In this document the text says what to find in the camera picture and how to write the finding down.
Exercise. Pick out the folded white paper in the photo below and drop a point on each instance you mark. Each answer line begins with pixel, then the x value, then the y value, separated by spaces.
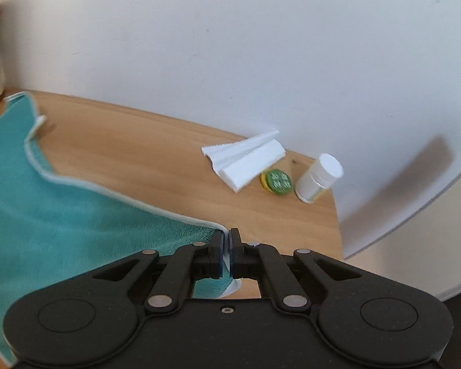
pixel 238 163

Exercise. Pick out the green yellow round tin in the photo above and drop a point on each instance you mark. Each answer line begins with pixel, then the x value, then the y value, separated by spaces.
pixel 276 181

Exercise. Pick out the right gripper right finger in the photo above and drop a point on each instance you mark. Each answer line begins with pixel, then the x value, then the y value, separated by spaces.
pixel 245 260

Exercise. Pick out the white pill bottle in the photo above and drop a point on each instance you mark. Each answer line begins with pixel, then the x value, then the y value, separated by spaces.
pixel 318 178

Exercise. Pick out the teal microfiber towel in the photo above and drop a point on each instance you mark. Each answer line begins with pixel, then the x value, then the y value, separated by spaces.
pixel 54 227

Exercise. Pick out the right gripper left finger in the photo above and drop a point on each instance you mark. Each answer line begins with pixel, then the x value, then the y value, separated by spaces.
pixel 208 258

